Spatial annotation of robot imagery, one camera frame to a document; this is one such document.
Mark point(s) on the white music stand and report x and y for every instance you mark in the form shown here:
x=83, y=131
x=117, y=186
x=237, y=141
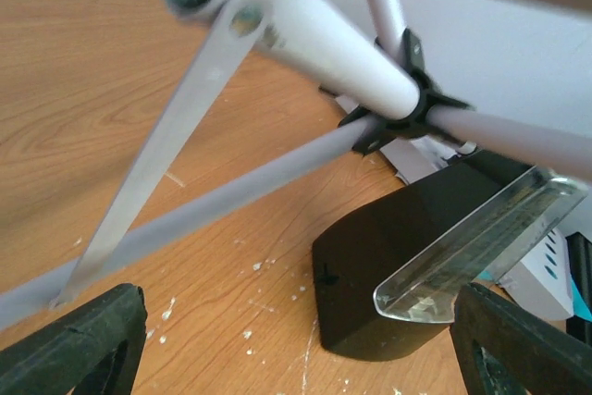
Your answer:
x=312, y=37

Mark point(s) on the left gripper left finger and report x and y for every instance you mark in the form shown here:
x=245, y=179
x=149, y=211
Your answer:
x=95, y=349

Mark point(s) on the black metronome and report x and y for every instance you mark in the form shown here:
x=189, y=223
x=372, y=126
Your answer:
x=358, y=252

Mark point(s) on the clear plastic metronome cover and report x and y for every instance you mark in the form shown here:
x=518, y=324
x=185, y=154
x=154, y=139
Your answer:
x=527, y=204

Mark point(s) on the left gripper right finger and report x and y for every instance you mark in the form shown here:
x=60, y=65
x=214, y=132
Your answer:
x=502, y=349

